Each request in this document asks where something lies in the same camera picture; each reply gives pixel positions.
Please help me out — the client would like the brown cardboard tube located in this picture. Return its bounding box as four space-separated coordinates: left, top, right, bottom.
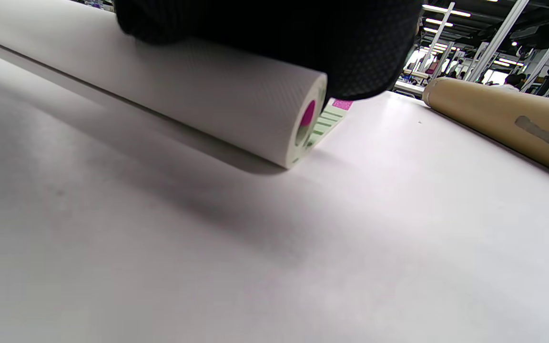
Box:
422 77 549 183

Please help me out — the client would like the person's right hand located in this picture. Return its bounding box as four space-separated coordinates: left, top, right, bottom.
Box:
114 0 423 101

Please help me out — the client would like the white metal frame post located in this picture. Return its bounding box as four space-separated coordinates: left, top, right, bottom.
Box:
465 0 530 82

